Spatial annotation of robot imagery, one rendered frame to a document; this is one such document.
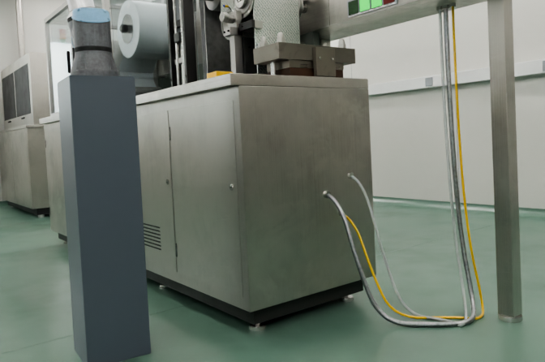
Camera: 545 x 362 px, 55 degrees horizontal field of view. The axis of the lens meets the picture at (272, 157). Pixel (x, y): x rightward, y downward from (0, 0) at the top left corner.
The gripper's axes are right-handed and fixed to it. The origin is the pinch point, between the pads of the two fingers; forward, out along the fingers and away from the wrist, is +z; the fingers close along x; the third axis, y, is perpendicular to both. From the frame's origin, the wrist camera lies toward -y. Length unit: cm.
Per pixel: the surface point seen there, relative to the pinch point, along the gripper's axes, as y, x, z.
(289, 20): 8.1, -4.2, 23.0
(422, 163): 107, 116, 263
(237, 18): -5.5, 3.0, 6.1
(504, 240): -40, -79, 103
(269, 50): -18.7, -18.5, 16.2
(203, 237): -86, -2, 43
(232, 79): -44, -30, 5
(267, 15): 1.1, -4.2, 13.4
